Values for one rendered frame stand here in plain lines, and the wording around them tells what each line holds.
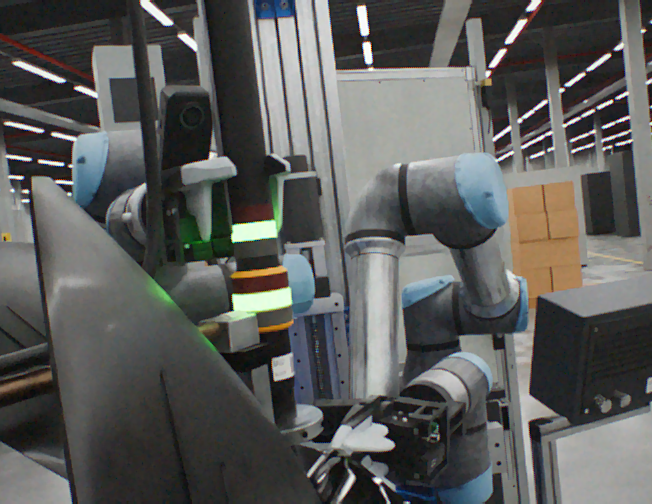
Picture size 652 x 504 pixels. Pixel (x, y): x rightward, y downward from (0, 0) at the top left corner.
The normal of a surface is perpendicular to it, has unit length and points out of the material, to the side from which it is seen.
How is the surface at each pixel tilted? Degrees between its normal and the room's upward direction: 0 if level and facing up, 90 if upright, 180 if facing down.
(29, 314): 43
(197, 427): 75
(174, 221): 90
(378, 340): 69
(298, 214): 90
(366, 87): 90
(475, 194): 93
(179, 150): 121
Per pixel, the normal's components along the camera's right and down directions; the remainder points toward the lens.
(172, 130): 0.47, 0.50
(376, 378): 0.05, -0.32
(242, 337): 0.82, -0.07
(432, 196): -0.36, 0.11
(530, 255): -0.09, 0.07
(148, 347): 0.90, -0.44
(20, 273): 0.48, -0.83
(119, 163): 0.36, 0.03
